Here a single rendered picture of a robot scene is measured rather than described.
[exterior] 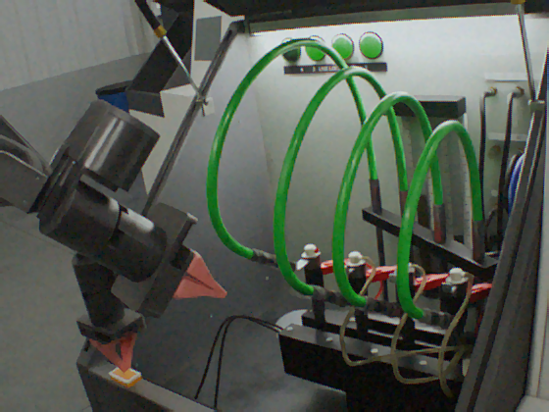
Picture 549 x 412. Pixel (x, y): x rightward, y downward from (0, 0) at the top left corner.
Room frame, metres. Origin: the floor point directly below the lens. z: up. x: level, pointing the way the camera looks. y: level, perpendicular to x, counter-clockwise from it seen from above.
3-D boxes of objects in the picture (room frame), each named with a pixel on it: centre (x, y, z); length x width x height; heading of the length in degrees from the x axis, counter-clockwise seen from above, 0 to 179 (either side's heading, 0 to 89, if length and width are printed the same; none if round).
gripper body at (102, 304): (0.84, 0.28, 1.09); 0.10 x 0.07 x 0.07; 49
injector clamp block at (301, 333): (0.79, -0.13, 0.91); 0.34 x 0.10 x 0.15; 48
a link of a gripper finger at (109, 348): (0.85, 0.28, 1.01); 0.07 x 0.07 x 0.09; 49
